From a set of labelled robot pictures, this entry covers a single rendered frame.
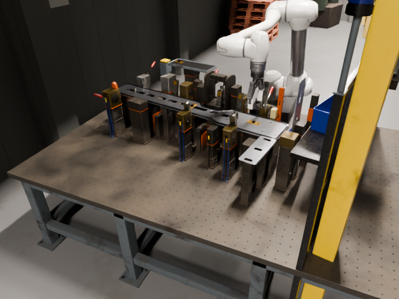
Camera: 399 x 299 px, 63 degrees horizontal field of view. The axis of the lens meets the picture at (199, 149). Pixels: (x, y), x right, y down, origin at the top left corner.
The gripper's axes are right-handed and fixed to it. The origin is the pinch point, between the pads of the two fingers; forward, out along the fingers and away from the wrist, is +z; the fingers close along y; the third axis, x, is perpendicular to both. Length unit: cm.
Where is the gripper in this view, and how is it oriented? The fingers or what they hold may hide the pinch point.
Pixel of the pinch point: (255, 102)
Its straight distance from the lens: 200.2
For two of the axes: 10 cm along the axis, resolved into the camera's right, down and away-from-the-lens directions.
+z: 0.2, 8.4, 5.4
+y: -5.5, 4.6, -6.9
